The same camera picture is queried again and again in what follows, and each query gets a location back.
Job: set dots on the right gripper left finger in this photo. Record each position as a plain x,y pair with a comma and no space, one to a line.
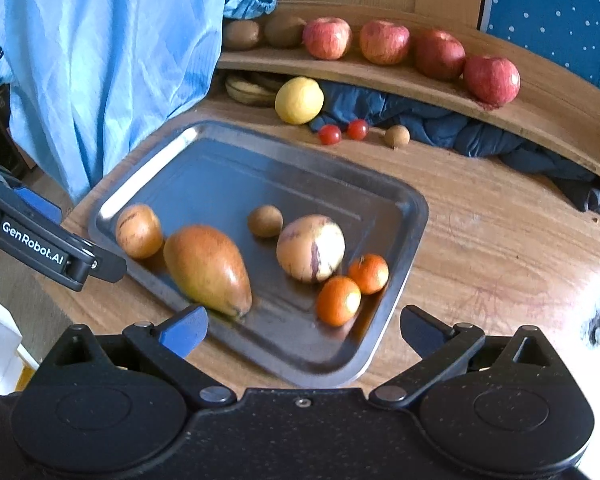
163,349

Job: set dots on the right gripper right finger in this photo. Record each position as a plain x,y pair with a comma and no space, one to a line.
444,352

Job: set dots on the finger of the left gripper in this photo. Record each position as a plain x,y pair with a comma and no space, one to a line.
107,266
37,202

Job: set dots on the small striped pepino melon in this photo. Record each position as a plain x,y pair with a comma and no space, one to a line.
138,231

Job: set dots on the orange mango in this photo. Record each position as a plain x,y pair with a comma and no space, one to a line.
208,268

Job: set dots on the orange tangerine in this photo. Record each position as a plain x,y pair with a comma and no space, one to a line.
370,272
338,301

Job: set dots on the brown longan fruit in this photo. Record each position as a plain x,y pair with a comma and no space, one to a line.
397,137
265,221

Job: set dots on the large striped pepino melon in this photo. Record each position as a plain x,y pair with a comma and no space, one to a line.
311,248

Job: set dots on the red cherry tomato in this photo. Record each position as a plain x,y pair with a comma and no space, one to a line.
357,130
329,135

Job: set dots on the yellow lemon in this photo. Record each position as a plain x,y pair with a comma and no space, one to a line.
299,101

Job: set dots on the white yellow box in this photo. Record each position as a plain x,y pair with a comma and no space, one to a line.
16,364

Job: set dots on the metal tray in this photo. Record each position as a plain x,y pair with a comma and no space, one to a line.
216,173

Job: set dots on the light blue garment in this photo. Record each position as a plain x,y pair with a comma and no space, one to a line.
91,79

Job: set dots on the dark blue cloth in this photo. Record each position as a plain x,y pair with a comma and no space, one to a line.
436,126

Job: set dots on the bananas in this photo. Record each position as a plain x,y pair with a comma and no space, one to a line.
254,89

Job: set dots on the left kiwi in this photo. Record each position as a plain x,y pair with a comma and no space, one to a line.
241,35

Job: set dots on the kiwi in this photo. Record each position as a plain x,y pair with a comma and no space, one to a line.
241,35
284,31

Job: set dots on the curved wooden shelf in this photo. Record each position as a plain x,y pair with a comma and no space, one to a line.
554,107

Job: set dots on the dark red apple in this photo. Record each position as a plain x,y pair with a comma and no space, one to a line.
439,55
493,80

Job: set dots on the right kiwi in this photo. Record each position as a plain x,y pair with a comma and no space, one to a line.
284,31

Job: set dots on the pale red apple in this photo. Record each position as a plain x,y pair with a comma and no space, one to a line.
327,38
384,43

